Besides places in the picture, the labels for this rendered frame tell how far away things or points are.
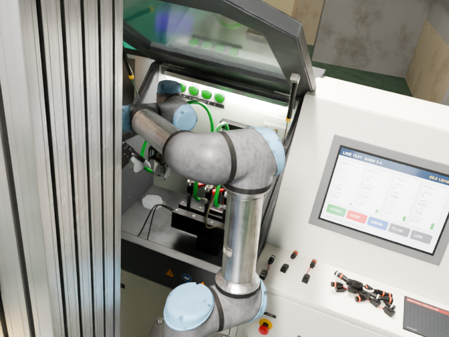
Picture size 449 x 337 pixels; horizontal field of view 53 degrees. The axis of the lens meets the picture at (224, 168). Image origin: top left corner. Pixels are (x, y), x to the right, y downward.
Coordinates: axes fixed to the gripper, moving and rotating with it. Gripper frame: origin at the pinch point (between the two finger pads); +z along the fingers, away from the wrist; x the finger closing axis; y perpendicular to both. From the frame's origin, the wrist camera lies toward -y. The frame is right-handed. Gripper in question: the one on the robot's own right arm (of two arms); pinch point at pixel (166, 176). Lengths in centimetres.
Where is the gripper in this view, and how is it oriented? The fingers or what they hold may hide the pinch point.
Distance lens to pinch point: 159.9
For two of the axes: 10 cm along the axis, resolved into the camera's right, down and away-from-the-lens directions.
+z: -1.3, 8.5, 5.2
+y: -3.6, 4.5, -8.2
